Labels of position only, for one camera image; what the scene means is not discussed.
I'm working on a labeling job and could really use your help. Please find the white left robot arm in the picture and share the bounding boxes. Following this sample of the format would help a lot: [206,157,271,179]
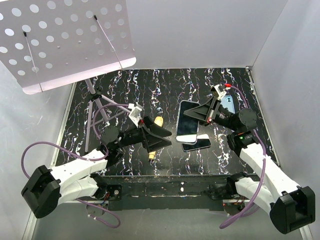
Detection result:
[21,116,172,219]

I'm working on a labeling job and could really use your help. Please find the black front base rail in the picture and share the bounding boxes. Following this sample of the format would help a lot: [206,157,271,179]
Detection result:
[94,174,251,212]

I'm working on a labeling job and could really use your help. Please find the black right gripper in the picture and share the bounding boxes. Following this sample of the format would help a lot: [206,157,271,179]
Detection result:
[182,95,239,133]

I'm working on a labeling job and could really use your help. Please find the light blue phone case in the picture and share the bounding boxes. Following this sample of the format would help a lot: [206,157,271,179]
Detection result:
[221,95,235,114]

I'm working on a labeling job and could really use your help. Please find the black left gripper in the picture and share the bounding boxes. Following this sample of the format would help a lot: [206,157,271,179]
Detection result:
[115,115,172,152]

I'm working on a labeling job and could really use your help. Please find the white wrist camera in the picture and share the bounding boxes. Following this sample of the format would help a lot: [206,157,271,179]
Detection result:
[128,103,144,127]
[211,83,231,100]

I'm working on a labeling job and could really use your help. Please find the spare phone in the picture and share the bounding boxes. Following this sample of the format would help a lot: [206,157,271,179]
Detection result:
[175,100,200,145]

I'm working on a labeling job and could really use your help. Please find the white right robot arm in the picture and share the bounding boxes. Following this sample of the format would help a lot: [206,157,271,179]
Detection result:
[184,97,316,234]

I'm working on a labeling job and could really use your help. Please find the white music stand tripod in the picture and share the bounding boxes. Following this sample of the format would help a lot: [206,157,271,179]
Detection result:
[84,78,131,155]

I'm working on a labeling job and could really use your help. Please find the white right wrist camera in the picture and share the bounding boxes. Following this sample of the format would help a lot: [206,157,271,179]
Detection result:
[211,83,231,100]

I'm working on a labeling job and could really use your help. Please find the white perforated music stand desk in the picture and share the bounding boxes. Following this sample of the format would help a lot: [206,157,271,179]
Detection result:
[0,0,137,95]

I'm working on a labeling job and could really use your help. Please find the black smartphone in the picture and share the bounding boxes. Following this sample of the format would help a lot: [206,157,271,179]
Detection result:
[181,134,211,152]

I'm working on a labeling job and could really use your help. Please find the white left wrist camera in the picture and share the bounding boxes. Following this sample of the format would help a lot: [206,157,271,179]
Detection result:
[128,103,144,127]

